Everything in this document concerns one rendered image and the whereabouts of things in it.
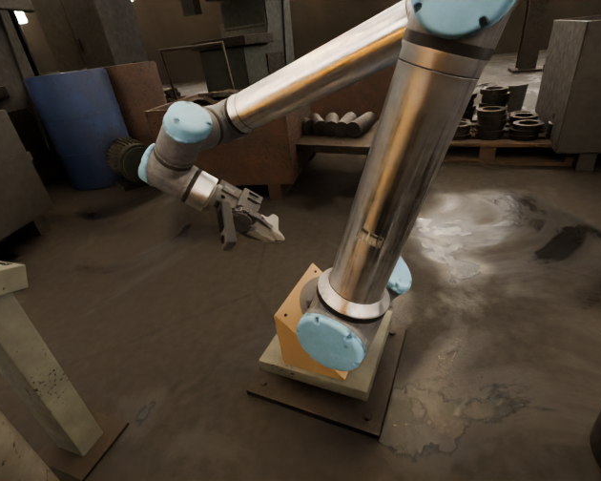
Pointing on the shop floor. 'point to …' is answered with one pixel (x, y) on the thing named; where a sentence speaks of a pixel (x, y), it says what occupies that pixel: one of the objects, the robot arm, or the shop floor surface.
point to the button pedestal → (40, 376)
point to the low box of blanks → (249, 149)
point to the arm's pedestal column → (366, 425)
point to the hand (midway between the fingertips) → (278, 240)
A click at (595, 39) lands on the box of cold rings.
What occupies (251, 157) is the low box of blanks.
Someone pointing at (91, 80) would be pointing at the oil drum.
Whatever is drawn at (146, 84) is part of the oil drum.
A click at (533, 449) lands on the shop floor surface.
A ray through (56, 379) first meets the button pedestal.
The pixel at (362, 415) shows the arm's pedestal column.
